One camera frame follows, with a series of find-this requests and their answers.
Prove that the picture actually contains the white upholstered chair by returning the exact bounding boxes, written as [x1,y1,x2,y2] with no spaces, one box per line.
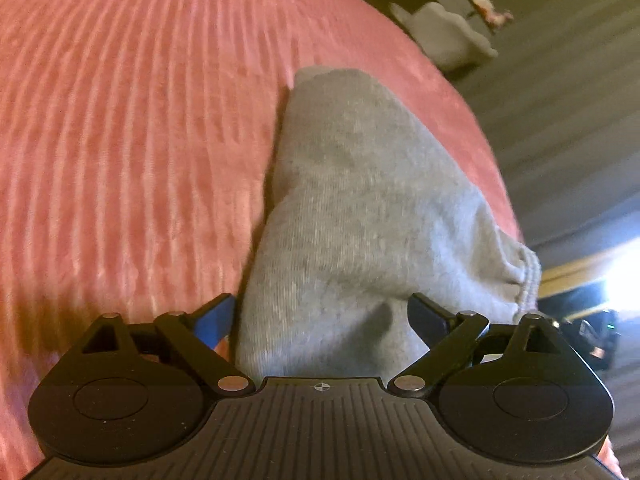
[390,2,498,73]

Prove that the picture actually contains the pink plush toy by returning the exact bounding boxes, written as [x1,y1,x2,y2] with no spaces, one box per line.
[471,0,514,29]

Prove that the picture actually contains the pink ribbed blanket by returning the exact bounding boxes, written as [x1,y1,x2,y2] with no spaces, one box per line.
[1,0,520,479]

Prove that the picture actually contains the grey knit pants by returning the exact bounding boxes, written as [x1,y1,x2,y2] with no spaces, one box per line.
[235,66,541,380]

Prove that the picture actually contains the grey curtain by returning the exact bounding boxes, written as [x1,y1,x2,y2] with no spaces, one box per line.
[458,0,639,479]

